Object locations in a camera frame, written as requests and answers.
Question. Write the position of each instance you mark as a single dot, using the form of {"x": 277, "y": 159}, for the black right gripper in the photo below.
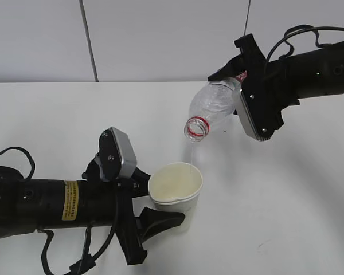
{"x": 250, "y": 66}

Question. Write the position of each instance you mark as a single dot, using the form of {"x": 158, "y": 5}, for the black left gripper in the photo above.
{"x": 131, "y": 231}

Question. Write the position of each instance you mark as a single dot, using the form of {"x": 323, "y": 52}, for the white paper cup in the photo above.
{"x": 176, "y": 188}

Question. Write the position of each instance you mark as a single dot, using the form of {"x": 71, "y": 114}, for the clear water bottle red label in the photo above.
{"x": 211, "y": 106}

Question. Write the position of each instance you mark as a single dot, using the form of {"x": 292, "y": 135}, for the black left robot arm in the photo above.
{"x": 43, "y": 204}

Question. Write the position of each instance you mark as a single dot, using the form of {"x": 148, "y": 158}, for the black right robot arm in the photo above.
{"x": 288, "y": 79}

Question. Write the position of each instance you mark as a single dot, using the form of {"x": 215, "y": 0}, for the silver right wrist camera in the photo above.
{"x": 258, "y": 117}

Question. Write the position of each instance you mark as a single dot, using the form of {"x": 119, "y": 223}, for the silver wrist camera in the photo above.
{"x": 116, "y": 155}
{"x": 258, "y": 117}

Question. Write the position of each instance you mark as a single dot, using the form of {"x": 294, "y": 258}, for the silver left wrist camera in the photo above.
{"x": 116, "y": 155}

